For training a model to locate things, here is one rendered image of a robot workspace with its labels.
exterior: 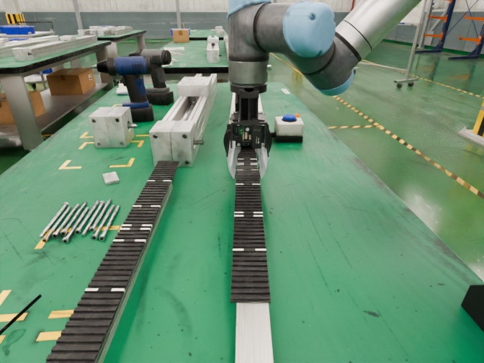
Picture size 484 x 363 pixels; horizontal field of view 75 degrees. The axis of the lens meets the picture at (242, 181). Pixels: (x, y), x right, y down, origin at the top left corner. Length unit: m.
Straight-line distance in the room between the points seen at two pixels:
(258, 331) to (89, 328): 0.19
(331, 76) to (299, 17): 0.15
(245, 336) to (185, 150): 0.52
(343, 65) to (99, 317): 0.54
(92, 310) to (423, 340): 0.40
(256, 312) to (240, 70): 0.40
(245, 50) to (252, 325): 0.43
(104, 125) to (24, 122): 2.20
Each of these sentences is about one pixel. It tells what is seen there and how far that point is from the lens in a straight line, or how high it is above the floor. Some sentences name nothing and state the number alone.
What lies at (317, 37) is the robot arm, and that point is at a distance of 0.52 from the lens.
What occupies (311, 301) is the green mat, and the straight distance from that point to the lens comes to 0.47.
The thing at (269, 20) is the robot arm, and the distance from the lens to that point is 0.55.
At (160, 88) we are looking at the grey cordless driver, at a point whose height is 0.85.
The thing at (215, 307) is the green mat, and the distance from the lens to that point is 0.46.
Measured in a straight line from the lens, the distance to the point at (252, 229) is 0.53.
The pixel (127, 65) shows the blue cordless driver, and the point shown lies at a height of 0.97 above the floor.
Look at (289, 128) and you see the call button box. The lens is 0.96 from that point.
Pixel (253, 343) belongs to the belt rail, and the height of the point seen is 0.81.
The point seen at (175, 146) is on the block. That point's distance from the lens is 0.81.
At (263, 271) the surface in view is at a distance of 0.46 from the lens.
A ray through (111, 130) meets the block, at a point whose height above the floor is 0.83.
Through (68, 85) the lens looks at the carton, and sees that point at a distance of 4.60.
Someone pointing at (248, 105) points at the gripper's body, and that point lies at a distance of 0.60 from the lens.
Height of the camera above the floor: 1.13
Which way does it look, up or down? 28 degrees down
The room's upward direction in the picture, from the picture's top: straight up
